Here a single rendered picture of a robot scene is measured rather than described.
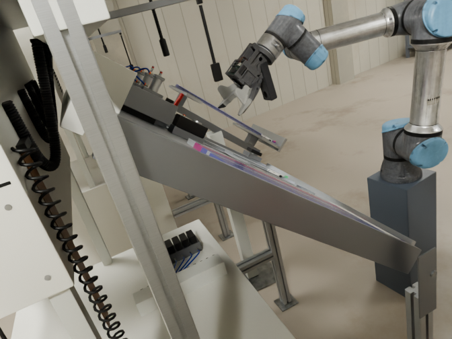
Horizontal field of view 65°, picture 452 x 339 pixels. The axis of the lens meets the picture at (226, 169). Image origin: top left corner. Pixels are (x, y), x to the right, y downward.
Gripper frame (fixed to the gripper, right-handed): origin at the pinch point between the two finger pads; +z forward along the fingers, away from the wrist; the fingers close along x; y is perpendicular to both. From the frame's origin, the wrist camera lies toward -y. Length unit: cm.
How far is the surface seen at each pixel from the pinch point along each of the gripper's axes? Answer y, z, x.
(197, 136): 11.3, 11.8, 18.5
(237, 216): -57, 29, -47
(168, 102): 21.1, 9.5, 16.9
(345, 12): -195, -256, -322
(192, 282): -14.1, 44.5, 15.0
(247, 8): -81, -158, -320
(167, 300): 14, 34, 53
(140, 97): 26.7, 12.3, 16.9
